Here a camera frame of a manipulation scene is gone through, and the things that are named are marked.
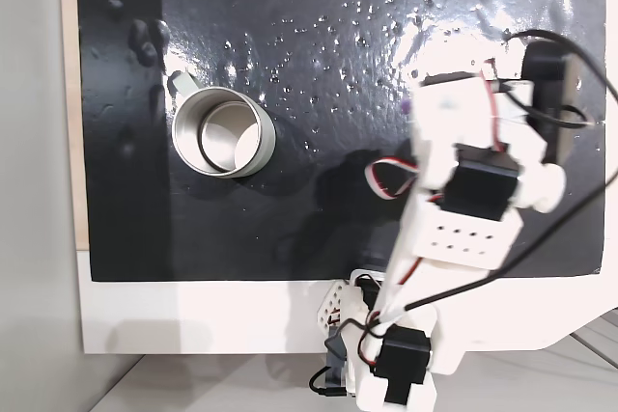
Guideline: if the long black camera cable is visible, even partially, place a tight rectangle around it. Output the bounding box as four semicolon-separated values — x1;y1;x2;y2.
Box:
404;29;618;313

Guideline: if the red white black servo cable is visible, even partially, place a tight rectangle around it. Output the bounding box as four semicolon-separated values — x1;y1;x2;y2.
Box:
363;155;420;202

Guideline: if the pale grey mug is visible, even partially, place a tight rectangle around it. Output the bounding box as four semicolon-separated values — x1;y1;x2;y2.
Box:
166;69;278;179

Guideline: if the dark table clamp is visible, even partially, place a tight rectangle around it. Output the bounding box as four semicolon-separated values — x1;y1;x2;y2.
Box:
323;324;350;397

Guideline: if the glossy black mat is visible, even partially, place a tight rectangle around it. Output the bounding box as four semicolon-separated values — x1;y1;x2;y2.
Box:
75;0;607;284

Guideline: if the beige wooden board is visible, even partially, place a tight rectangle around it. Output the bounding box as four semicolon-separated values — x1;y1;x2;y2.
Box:
58;0;92;252

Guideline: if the black oval camera box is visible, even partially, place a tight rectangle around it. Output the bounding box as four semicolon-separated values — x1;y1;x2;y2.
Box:
522;41;581;163

